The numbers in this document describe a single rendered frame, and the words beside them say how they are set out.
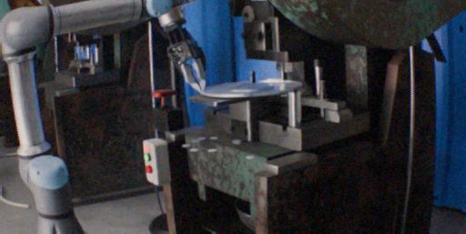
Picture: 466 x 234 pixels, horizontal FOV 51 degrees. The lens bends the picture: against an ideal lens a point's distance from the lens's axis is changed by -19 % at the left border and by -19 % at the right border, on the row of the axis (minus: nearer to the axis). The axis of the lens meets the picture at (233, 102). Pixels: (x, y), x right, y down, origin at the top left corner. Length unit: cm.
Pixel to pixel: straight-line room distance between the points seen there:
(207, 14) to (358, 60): 243
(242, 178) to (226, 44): 238
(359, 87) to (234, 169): 46
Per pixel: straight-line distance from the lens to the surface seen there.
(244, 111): 164
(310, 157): 149
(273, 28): 165
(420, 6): 152
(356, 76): 177
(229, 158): 163
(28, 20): 136
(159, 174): 179
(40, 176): 140
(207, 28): 408
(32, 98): 150
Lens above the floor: 105
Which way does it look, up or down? 10 degrees down
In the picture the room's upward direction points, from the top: 3 degrees counter-clockwise
